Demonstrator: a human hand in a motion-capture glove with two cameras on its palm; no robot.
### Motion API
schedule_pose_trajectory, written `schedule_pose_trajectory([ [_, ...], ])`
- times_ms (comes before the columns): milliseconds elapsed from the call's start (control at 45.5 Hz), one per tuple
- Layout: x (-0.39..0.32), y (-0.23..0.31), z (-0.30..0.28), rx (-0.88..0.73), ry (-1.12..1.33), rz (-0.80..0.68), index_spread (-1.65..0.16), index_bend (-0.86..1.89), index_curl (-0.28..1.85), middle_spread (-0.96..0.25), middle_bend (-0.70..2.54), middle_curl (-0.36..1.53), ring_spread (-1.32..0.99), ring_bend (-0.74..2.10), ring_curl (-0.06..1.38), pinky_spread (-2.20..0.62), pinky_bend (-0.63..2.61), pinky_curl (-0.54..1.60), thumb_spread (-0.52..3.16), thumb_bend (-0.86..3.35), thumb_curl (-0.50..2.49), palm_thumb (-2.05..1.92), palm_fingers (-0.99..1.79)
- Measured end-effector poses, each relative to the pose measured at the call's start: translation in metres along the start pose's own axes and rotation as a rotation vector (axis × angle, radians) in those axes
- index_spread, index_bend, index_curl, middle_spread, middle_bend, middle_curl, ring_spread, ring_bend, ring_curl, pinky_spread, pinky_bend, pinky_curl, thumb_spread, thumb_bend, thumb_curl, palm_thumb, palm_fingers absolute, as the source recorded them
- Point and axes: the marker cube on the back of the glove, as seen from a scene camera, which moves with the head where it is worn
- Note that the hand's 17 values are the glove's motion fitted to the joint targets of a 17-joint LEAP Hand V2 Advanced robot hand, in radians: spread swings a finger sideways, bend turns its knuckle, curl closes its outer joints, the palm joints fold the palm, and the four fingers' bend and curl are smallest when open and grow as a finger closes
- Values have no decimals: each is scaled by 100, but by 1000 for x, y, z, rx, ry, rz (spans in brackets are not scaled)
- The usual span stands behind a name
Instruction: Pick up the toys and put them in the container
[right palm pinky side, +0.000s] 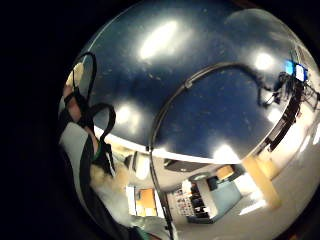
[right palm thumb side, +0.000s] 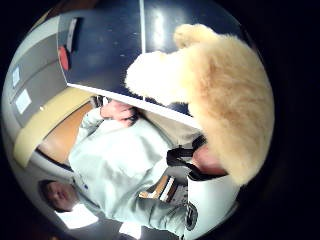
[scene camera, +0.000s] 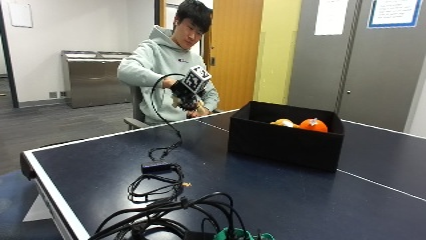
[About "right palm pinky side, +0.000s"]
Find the orange board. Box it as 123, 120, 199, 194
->
134, 188, 158, 218

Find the dark shelf with items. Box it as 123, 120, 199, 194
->
187, 181, 215, 224

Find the blue partition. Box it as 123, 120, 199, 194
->
207, 179, 243, 218

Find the wooden table leg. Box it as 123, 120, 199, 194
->
242, 155, 282, 211

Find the black equipment stand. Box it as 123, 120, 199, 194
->
265, 73, 320, 153

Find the blue lit monitor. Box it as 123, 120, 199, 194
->
285, 59, 295, 76

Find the white lit monitor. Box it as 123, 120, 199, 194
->
295, 63, 309, 83

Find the black cable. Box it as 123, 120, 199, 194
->
146, 61, 278, 240

